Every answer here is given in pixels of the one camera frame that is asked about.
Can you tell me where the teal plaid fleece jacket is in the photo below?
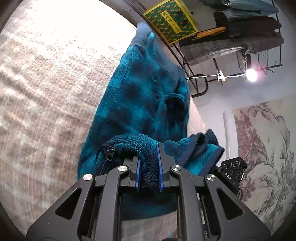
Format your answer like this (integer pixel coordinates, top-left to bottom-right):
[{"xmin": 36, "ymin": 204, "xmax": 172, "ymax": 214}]
[{"xmin": 77, "ymin": 23, "xmax": 224, "ymax": 220}]

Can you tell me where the black metal clothes rack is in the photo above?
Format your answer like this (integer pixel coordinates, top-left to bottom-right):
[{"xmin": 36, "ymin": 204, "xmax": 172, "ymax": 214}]
[{"xmin": 129, "ymin": 0, "xmax": 284, "ymax": 99}]

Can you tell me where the landscape painting scroll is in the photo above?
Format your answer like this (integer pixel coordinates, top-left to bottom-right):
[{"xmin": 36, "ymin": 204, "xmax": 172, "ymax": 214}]
[{"xmin": 233, "ymin": 94, "xmax": 295, "ymax": 233}]

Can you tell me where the clip-on lamp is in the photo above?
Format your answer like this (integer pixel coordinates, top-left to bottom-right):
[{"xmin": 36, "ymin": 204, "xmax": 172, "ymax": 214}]
[{"xmin": 217, "ymin": 68, "xmax": 258, "ymax": 82}]

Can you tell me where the grey plaid hanging coat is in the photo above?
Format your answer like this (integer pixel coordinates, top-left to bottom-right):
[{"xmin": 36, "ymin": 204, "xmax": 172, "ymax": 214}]
[{"xmin": 179, "ymin": 32, "xmax": 285, "ymax": 65}]

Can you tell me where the black hanging coat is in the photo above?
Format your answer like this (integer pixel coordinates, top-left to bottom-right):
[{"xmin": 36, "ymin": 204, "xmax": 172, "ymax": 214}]
[{"xmin": 179, "ymin": 16, "xmax": 281, "ymax": 47}]

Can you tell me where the green yellow storage box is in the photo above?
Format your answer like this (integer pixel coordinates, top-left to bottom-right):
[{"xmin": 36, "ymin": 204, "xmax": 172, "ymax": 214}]
[{"xmin": 144, "ymin": 0, "xmax": 198, "ymax": 45}]

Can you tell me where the plaid bed mattress cover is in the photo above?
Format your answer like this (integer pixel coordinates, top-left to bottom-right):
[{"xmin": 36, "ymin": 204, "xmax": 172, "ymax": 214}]
[{"xmin": 0, "ymin": 0, "xmax": 206, "ymax": 241}]

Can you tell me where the blue denim hanging jacket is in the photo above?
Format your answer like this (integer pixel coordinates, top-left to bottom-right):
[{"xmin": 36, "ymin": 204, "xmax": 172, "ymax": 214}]
[{"xmin": 214, "ymin": 9, "xmax": 277, "ymax": 22}]

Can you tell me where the dark green hanging jacket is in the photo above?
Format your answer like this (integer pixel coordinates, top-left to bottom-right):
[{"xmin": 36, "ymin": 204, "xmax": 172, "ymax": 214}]
[{"xmin": 201, "ymin": 0, "xmax": 278, "ymax": 13}]

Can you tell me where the white lamp cable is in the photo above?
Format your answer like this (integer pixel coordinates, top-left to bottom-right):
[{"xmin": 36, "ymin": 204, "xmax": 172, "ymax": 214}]
[{"xmin": 184, "ymin": 67, "xmax": 247, "ymax": 82}]

